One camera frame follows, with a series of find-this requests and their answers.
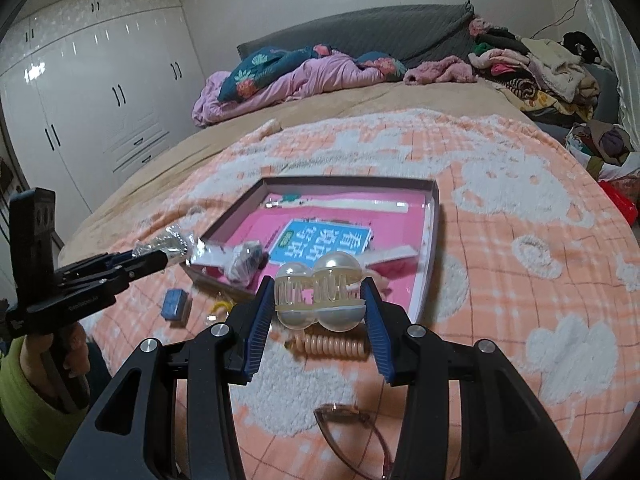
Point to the purple quilt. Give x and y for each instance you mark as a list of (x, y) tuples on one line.
[(310, 77)]

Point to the person's left hand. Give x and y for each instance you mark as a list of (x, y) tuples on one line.
[(77, 355)]

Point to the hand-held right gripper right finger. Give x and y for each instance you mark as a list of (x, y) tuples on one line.
[(377, 330)]

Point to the beige bed sheet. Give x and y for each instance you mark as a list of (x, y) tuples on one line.
[(200, 150)]

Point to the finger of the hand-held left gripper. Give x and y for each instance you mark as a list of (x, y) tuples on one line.
[(145, 262), (90, 265)]

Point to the white strip packet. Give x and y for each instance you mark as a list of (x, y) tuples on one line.
[(360, 205)]

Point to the grey shallow cardboard box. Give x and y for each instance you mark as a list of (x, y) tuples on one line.
[(215, 282)]

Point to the white wardrobe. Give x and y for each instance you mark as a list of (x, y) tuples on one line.
[(100, 85)]

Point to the person's left forearm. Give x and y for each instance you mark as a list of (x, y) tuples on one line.
[(30, 410)]

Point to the pile of clothes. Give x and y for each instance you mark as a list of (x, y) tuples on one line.
[(540, 70)]

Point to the orange plaid cloud blanket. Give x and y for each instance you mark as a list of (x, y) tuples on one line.
[(500, 310)]

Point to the small blue box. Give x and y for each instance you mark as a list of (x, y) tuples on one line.
[(175, 305)]

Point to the white striped curtain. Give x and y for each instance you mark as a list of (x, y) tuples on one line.
[(625, 60)]

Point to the pink fuzzy garment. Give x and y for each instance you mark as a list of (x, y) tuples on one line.
[(440, 71)]

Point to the pearl hair claw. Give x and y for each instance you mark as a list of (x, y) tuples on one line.
[(330, 265)]

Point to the teal floral pillow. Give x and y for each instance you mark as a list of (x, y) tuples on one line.
[(260, 67), (382, 64)]

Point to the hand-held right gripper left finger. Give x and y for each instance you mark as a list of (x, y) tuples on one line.
[(260, 320)]

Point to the red bag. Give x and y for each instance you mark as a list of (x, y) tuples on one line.
[(622, 200)]

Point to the clear bag with dark item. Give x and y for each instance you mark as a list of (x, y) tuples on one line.
[(245, 260)]

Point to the grey padded headboard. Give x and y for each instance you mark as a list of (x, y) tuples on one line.
[(375, 30)]

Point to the black cloth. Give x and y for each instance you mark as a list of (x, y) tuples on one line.
[(580, 45)]

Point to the bag of clothes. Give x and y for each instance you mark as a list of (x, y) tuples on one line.
[(605, 145)]

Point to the yellow rings in clear bag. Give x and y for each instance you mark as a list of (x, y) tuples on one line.
[(220, 306)]

